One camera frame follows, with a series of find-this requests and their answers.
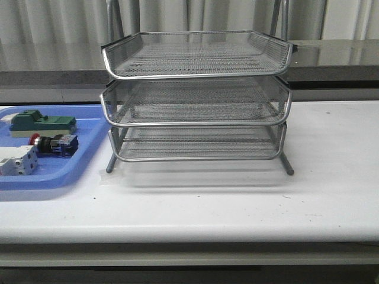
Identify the red emergency push button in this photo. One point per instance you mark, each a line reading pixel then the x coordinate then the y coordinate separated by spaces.
pixel 63 145

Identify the silver mesh top tray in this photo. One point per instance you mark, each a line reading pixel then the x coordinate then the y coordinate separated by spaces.
pixel 196 54

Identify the blue plastic tray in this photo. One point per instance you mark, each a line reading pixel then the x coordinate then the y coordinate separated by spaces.
pixel 55 171

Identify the green electrical terminal block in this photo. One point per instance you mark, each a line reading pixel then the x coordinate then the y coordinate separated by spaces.
pixel 29 122

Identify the white circuit breaker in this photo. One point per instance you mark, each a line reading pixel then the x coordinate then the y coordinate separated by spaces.
pixel 17 161

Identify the small white component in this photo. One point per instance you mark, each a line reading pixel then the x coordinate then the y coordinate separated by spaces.
pixel 7 119

